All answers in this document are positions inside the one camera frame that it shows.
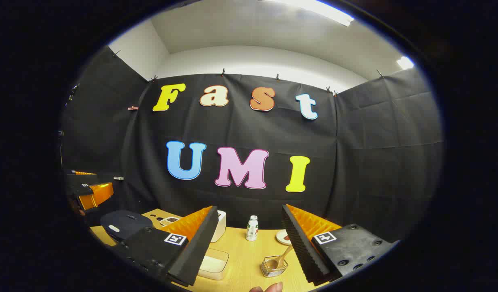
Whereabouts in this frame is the dark blue rice cooker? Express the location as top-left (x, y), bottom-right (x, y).
top-left (100, 210), bottom-right (153, 243)

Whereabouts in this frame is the white drink bottle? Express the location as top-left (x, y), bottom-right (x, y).
top-left (246, 215), bottom-right (259, 241)

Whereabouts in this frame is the white toaster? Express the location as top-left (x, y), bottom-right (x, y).
top-left (210, 210), bottom-right (227, 243)

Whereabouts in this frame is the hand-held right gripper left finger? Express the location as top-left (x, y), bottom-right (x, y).
top-left (111, 206), bottom-right (219, 287)

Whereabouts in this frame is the black backdrop cloth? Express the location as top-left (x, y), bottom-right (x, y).
top-left (58, 45), bottom-right (444, 244)

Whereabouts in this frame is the wooden spoon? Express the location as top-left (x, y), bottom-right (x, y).
top-left (269, 245), bottom-right (293, 270)

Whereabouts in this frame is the long ceiling light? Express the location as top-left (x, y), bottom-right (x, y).
top-left (265, 0), bottom-right (355, 27)

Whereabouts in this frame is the clear box of rice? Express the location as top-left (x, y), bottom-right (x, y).
top-left (197, 248), bottom-right (230, 281)

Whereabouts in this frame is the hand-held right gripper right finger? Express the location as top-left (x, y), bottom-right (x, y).
top-left (281, 204), bottom-right (399, 286)

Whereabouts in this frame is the metal wire chopstick holder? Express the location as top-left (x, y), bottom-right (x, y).
top-left (260, 255), bottom-right (289, 278)

